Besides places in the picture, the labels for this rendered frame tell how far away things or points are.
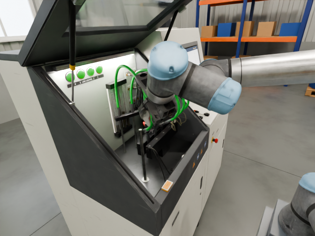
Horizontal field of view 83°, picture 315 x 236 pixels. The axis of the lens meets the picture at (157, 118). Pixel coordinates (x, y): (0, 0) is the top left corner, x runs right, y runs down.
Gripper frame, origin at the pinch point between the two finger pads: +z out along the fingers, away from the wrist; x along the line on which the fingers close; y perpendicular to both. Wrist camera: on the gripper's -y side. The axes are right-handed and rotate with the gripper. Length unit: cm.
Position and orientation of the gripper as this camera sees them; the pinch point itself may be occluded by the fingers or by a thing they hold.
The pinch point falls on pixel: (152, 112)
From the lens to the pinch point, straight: 66.8
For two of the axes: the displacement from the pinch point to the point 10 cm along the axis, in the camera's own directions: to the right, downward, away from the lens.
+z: -0.9, 3.2, 9.4
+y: 4.5, 8.5, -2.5
